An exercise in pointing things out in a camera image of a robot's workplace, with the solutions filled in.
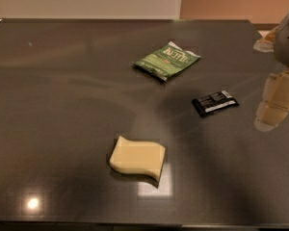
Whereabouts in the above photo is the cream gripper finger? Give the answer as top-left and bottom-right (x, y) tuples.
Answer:
(253, 27), (277, 53)
(254, 68), (289, 132)

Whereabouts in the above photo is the black rxbar chocolate bar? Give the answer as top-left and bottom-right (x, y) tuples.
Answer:
(192, 90), (239, 117)

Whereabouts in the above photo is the yellow wavy sponge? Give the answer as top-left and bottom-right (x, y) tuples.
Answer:
(110, 137), (166, 181)

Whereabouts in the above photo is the green kettle chips bag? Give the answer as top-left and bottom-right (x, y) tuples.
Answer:
(134, 41), (200, 82)

